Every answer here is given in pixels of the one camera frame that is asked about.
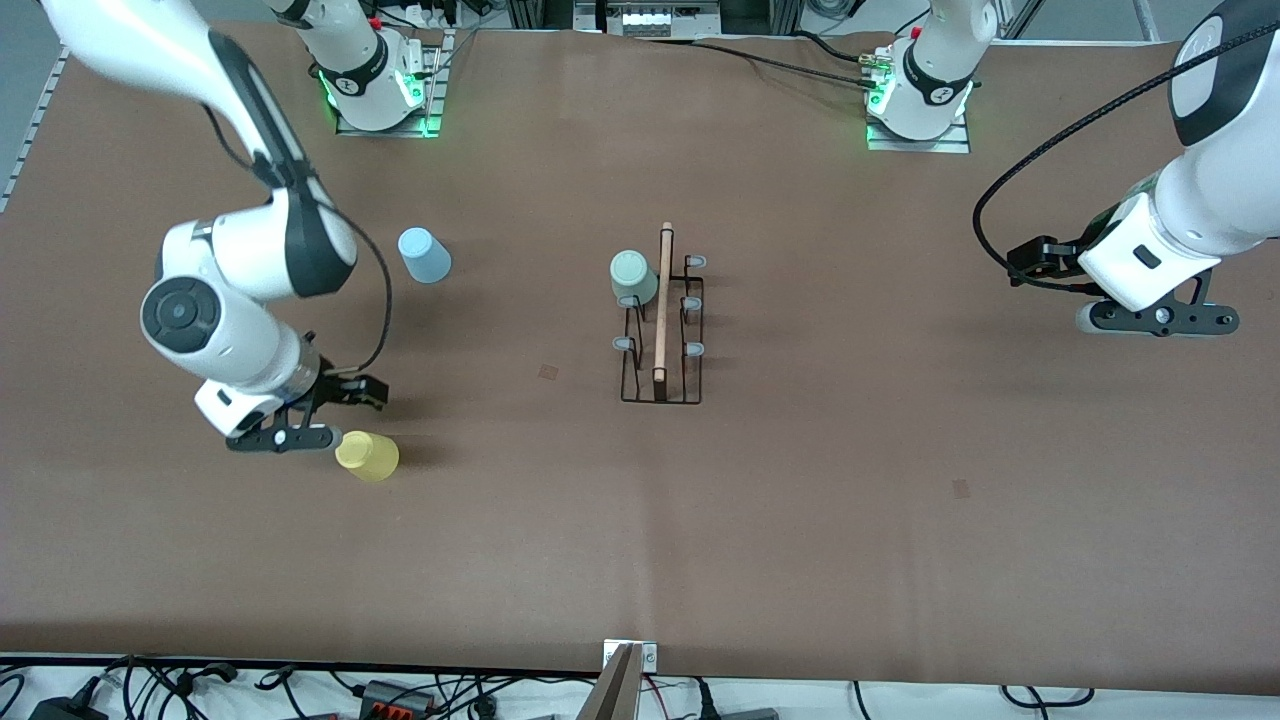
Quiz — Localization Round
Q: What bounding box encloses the yellow plastic cup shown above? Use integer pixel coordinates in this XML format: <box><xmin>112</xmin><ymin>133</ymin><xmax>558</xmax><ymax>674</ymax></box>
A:
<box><xmin>335</xmin><ymin>430</ymin><xmax>401</xmax><ymax>484</ymax></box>

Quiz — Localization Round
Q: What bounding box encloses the pale green plastic cup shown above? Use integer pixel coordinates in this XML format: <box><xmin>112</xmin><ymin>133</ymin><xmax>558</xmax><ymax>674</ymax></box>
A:
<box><xmin>609</xmin><ymin>249</ymin><xmax>660</xmax><ymax>307</ymax></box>

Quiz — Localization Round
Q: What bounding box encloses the black wire cup holder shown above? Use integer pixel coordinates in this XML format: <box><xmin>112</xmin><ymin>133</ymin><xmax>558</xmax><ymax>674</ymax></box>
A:
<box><xmin>611</xmin><ymin>222</ymin><xmax>708</xmax><ymax>406</ymax></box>

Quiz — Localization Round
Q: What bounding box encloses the light blue plastic cup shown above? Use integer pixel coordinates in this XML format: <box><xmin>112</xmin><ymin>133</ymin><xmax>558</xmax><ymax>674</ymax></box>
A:
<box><xmin>398</xmin><ymin>227</ymin><xmax>453</xmax><ymax>285</ymax></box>

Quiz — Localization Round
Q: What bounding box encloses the grey box with orange connectors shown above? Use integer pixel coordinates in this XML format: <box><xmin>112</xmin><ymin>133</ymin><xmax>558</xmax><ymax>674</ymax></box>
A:
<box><xmin>358</xmin><ymin>680</ymin><xmax>437</xmax><ymax>720</ymax></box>

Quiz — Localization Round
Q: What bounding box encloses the black power adapter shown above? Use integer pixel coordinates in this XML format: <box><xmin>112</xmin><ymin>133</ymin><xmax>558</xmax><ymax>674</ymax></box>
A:
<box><xmin>27</xmin><ymin>694</ymin><xmax>109</xmax><ymax>720</ymax></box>

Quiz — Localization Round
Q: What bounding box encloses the brown paper table cover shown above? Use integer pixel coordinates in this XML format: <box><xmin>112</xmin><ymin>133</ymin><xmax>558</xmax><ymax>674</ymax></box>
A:
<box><xmin>0</xmin><ymin>22</ymin><xmax>1280</xmax><ymax>695</ymax></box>

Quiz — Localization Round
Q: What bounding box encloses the white electronics box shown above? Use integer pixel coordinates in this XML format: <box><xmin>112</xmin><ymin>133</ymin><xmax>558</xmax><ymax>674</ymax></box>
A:
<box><xmin>574</xmin><ymin>0</ymin><xmax>722</xmax><ymax>40</ymax></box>

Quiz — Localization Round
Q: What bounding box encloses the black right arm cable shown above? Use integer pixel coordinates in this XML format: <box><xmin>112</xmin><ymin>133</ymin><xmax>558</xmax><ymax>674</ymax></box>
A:
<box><xmin>203</xmin><ymin>100</ymin><xmax>394</xmax><ymax>376</ymax></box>

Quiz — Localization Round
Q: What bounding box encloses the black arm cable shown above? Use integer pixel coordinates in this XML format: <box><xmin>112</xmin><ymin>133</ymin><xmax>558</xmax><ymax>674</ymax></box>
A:
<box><xmin>203</xmin><ymin>100</ymin><xmax>394</xmax><ymax>376</ymax></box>
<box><xmin>973</xmin><ymin>20</ymin><xmax>1280</xmax><ymax>293</ymax></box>

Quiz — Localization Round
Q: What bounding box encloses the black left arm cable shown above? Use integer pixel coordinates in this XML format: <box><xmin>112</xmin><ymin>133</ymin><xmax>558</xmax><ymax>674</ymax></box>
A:
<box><xmin>973</xmin><ymin>20</ymin><xmax>1280</xmax><ymax>293</ymax></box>

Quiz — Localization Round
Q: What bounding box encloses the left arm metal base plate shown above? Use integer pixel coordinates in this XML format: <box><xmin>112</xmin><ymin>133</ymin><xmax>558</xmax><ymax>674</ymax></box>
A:
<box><xmin>866</xmin><ymin>112</ymin><xmax>972</xmax><ymax>155</ymax></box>

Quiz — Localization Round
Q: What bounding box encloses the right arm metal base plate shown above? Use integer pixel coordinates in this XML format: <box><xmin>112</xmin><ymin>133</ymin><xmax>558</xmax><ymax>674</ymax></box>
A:
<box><xmin>335</xmin><ymin>30</ymin><xmax>447</xmax><ymax>139</ymax></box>

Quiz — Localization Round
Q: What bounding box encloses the black cables to arm base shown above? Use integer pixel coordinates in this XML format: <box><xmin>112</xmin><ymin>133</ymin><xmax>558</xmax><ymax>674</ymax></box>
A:
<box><xmin>640</xmin><ymin>30</ymin><xmax>897</xmax><ymax>94</ymax></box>

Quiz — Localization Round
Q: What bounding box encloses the aluminium table edge rail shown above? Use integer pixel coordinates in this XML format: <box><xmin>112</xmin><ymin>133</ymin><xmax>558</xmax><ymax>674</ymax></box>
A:
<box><xmin>0</xmin><ymin>45</ymin><xmax>71</xmax><ymax>213</ymax></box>

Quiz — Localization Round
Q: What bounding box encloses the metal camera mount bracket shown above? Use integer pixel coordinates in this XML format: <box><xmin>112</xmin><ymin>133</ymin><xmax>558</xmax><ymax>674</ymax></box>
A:
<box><xmin>578</xmin><ymin>640</ymin><xmax>659</xmax><ymax>720</ymax></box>

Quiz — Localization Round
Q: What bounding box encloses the thin black cable loop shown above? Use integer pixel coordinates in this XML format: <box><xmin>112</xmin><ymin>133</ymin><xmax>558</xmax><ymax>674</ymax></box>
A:
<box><xmin>999</xmin><ymin>685</ymin><xmax>1097</xmax><ymax>711</ymax></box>

